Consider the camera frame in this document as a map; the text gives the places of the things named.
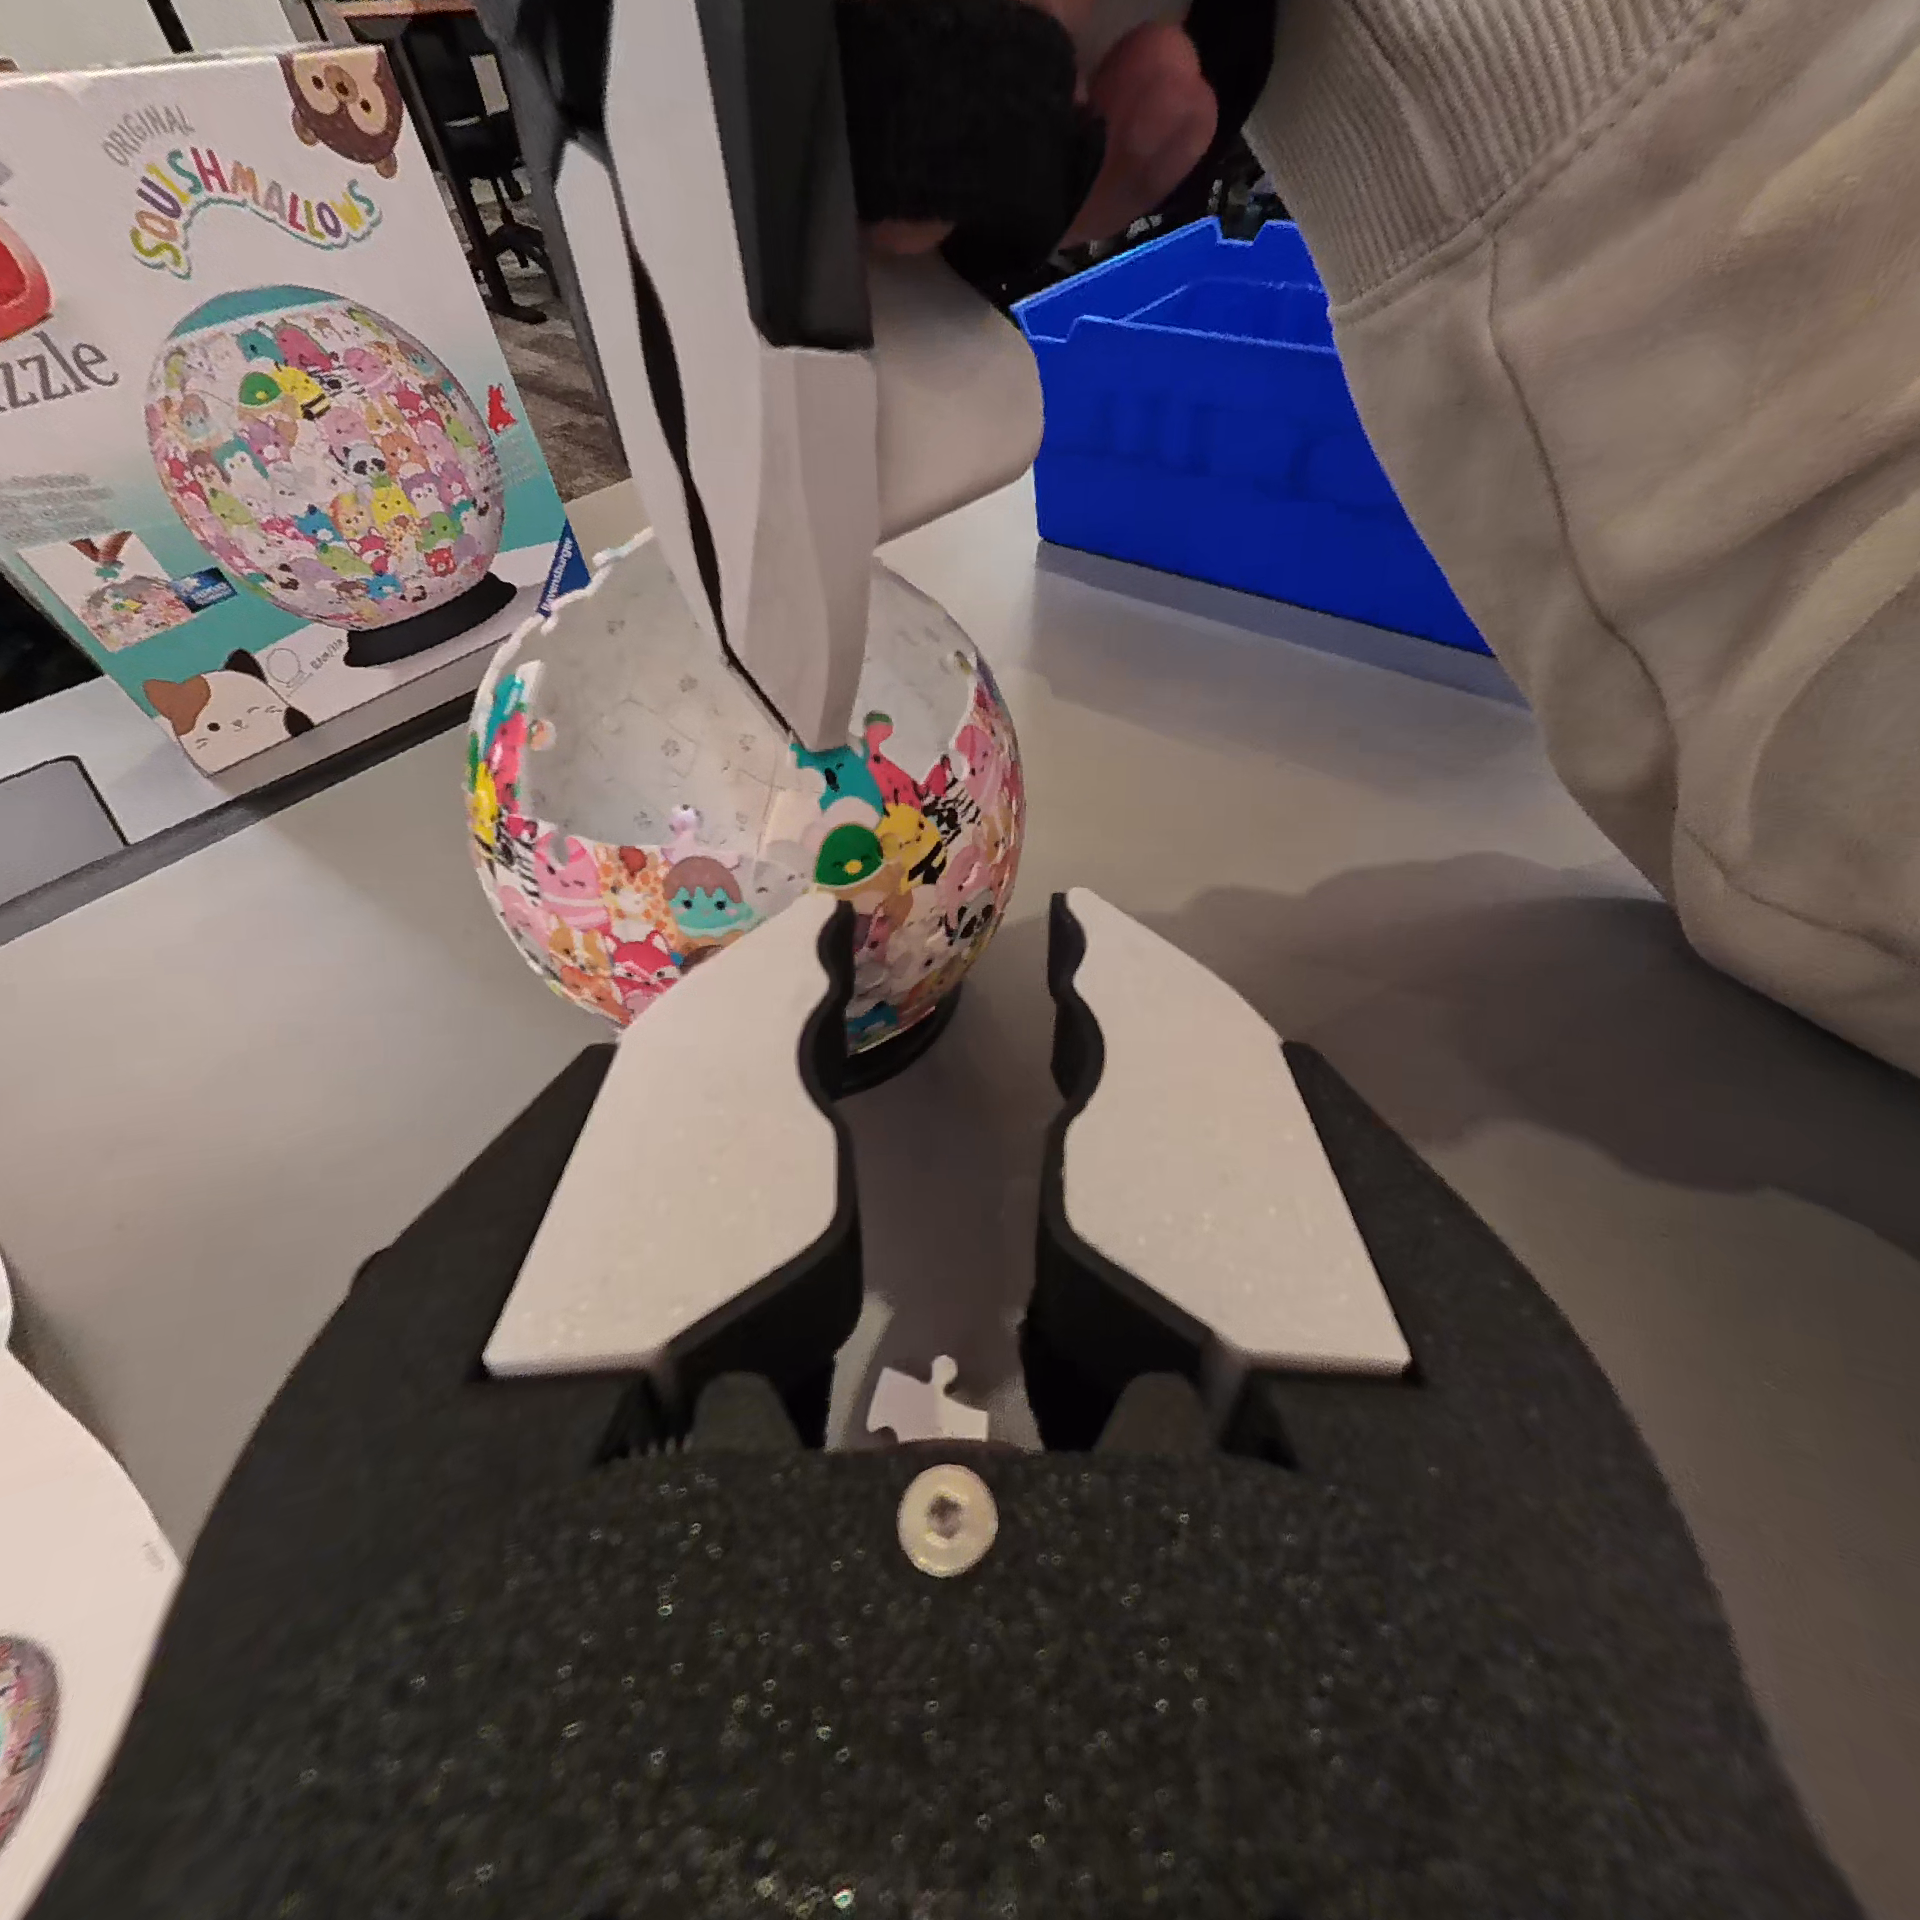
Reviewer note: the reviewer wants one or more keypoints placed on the white printed card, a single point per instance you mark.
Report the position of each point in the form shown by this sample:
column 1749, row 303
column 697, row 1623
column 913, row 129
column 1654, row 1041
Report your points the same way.
column 76, row 1500

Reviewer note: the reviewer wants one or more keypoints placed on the person's right hand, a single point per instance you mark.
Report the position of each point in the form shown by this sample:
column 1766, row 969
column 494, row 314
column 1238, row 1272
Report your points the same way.
column 1147, row 83

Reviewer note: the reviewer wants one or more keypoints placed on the blue plastic bin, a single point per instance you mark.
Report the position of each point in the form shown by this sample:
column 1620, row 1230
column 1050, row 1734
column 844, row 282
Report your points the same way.
column 1201, row 450

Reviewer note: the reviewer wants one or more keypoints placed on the teal green print jigsaw piece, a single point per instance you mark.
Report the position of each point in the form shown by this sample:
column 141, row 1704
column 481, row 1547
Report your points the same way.
column 840, row 779

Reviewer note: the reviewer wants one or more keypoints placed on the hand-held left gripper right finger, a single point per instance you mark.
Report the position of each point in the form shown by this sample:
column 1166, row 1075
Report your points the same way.
column 1214, row 1184

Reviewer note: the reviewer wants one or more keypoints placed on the black office chair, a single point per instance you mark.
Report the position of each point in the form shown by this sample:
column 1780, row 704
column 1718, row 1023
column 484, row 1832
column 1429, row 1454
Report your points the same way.
column 481, row 135

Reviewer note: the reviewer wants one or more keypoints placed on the white jigsaw piece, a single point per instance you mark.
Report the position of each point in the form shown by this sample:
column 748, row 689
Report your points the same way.
column 922, row 1411

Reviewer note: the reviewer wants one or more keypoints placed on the black ball stand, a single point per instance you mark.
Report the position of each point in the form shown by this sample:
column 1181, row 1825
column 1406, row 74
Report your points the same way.
column 915, row 1059

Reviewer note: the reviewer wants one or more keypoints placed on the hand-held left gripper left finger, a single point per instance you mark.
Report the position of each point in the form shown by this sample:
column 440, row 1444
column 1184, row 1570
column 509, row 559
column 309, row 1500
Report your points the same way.
column 691, row 1184

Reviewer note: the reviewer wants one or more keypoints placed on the grey flat panel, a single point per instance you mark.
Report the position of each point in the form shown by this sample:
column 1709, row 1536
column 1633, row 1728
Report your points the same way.
column 53, row 825

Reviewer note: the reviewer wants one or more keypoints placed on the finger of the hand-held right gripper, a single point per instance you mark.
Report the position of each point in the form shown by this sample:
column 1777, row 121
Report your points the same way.
column 633, row 375
column 780, row 524

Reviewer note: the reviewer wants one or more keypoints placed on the colourful puzzle ball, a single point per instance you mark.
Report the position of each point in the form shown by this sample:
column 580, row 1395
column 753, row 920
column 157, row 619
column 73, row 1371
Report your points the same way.
column 628, row 720

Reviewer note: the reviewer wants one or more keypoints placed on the colourful cardboard toy box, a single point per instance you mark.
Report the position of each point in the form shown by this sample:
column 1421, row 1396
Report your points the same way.
column 269, row 224

